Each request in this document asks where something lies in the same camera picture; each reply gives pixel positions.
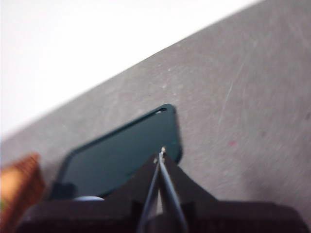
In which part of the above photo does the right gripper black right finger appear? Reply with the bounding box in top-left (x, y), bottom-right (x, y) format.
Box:
top-left (159, 146), bottom-right (220, 233)

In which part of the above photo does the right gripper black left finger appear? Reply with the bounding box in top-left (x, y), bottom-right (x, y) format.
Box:
top-left (104, 151), bottom-right (162, 233)

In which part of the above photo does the pale blue round plate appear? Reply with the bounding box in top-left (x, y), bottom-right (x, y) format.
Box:
top-left (71, 195), bottom-right (105, 202)

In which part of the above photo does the dark rectangular cutting board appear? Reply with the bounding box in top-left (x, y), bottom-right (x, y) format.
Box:
top-left (48, 103), bottom-right (183, 201)

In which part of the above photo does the brown wicker basket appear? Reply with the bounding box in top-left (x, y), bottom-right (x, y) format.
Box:
top-left (0, 152), bottom-right (47, 233)

